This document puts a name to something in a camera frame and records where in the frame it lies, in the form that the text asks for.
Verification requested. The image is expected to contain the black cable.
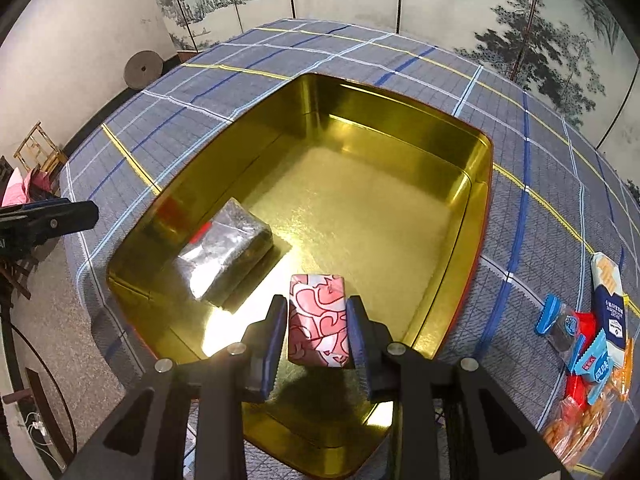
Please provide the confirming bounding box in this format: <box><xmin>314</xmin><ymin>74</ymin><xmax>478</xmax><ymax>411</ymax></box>
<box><xmin>0</xmin><ymin>305</ymin><xmax>77</xmax><ymax>466</ymax></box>

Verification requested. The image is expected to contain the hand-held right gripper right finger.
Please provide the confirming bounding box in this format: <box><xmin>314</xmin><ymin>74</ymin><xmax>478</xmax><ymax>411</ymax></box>
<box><xmin>346</xmin><ymin>295</ymin><xmax>573</xmax><ymax>480</ymax></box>

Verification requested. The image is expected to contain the colourful packet in tin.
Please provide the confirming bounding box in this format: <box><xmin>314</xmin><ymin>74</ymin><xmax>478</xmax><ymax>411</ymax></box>
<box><xmin>177</xmin><ymin>198</ymin><xmax>275</xmax><ymax>309</ymax></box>

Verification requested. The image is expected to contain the blue plaid tablecloth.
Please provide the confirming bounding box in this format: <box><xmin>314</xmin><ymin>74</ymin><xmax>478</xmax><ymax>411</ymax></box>
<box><xmin>59</xmin><ymin>19</ymin><xmax>640</xmax><ymax>480</ymax></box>

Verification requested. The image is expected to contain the light blue snack packet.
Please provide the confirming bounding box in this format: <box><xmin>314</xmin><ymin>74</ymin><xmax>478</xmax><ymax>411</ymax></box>
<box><xmin>574</xmin><ymin>334</ymin><xmax>610</xmax><ymax>407</ymax></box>

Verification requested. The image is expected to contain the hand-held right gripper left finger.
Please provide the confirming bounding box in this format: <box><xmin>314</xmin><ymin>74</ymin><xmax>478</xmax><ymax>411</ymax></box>
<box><xmin>62</xmin><ymin>294</ymin><xmax>289</xmax><ymax>480</ymax></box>

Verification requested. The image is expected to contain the blue white snack packet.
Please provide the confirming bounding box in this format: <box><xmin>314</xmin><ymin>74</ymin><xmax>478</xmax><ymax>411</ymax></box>
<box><xmin>590</xmin><ymin>252</ymin><xmax>629</xmax><ymax>357</ymax></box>

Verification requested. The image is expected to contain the round stone disc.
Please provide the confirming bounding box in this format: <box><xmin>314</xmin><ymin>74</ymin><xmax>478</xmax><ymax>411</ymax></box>
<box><xmin>124</xmin><ymin>50</ymin><xmax>161</xmax><ymax>91</ymax></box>

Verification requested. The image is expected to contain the white charger cable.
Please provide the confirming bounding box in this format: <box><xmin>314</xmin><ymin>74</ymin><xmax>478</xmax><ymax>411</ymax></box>
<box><xmin>25</xmin><ymin>411</ymin><xmax>53</xmax><ymax>447</ymax></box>

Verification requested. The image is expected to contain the pink cloth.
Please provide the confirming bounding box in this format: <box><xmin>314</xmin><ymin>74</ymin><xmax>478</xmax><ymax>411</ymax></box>
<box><xmin>1</xmin><ymin>167</ymin><xmax>53</xmax><ymax>207</ymax></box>

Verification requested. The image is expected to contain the painted folding screen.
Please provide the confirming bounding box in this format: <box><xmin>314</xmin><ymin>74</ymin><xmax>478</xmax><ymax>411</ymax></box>
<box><xmin>142</xmin><ymin>0</ymin><xmax>640</xmax><ymax>181</ymax></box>

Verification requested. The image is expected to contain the bamboo chair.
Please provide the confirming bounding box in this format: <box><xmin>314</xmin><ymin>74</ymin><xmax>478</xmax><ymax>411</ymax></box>
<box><xmin>12</xmin><ymin>121</ymin><xmax>68</xmax><ymax>181</ymax></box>

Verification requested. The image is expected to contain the gold tin box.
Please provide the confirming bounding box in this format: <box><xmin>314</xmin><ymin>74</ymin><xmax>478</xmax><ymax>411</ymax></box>
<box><xmin>106</xmin><ymin>72</ymin><xmax>494</xmax><ymax>478</ymax></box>

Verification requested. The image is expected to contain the red snack packet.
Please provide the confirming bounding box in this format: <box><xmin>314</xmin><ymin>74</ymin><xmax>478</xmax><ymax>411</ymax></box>
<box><xmin>564</xmin><ymin>311</ymin><xmax>598</xmax><ymax>412</ymax></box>

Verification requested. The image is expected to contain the pink patterned snack packet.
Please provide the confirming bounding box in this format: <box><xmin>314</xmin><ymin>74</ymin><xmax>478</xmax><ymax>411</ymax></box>
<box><xmin>287</xmin><ymin>273</ymin><xmax>351</xmax><ymax>369</ymax></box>

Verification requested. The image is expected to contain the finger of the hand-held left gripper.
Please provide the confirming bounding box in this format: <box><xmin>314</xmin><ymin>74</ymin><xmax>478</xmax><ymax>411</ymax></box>
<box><xmin>0</xmin><ymin>199</ymin><xmax>100</xmax><ymax>253</ymax></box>

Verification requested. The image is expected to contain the clear blue-ended snack packet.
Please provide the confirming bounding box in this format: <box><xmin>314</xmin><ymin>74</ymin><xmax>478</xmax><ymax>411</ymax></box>
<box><xmin>534</xmin><ymin>293</ymin><xmax>587</xmax><ymax>373</ymax></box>

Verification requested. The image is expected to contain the clear orange cracker packet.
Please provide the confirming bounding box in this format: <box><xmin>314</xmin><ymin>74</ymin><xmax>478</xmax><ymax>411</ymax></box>
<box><xmin>541</xmin><ymin>338</ymin><xmax>635</xmax><ymax>467</ymax></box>

